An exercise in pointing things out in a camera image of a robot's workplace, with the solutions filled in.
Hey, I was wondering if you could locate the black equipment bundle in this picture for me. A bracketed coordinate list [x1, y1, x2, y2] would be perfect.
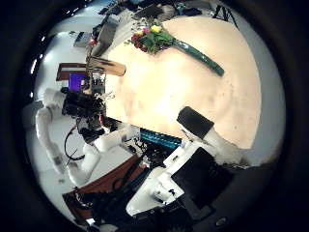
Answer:
[71, 154, 149, 226]

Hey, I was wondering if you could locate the flower bouquet with green stem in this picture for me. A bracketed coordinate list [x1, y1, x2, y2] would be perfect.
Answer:
[124, 23, 226, 77]

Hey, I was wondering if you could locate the thin black cable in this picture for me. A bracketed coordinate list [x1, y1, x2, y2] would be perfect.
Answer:
[63, 124, 86, 162]

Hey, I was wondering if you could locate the black camera tripod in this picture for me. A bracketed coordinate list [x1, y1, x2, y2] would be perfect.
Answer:
[211, 3, 239, 31]

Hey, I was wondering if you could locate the monitor with purple screen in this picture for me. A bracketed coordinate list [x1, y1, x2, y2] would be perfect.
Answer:
[68, 72, 89, 93]

